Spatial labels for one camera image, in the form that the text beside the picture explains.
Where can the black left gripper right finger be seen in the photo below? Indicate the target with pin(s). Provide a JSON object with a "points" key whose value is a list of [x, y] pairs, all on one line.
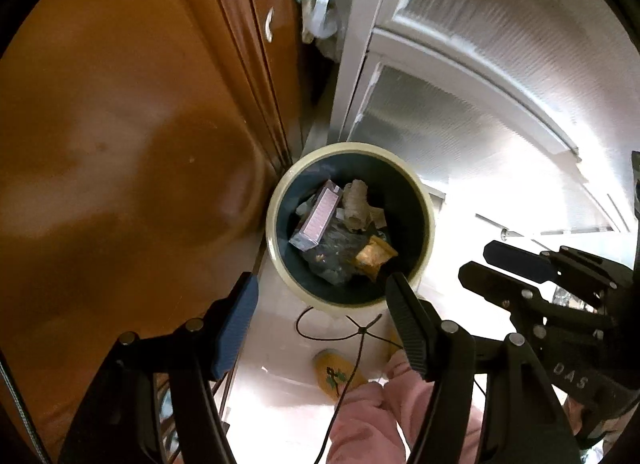
{"points": [[416, 321]]}

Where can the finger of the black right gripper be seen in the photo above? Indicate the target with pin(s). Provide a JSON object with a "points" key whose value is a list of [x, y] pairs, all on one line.
{"points": [[530, 266], [496, 287]]}

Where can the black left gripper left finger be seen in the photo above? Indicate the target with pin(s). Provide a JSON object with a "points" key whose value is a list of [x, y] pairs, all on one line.
{"points": [[226, 324]]}

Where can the pink strawberry milk carton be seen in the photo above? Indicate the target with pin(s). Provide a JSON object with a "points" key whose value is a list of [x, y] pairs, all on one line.
{"points": [[317, 216]]}

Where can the beige loofah scrubbing pad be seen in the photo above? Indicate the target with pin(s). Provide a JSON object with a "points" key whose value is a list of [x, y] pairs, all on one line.
{"points": [[358, 214]]}

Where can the cream rimmed trash bin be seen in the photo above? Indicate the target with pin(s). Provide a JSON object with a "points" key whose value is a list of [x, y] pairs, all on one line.
{"points": [[339, 216]]}

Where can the crumpled yellow wrapper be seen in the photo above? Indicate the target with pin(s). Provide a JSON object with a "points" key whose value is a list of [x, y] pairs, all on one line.
{"points": [[374, 256]]}

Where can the yellow slipper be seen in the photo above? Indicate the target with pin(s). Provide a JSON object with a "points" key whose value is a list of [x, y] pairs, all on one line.
{"points": [[335, 374]]}

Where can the pink trouser leg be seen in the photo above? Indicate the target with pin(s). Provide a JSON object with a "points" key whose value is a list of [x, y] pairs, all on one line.
{"points": [[376, 422]]}

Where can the white washing machine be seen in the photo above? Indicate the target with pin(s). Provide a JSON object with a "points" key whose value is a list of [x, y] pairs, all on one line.
{"points": [[523, 111]]}

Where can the brown wooden cabinet door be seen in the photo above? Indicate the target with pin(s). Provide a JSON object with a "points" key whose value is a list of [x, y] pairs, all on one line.
{"points": [[140, 142]]}

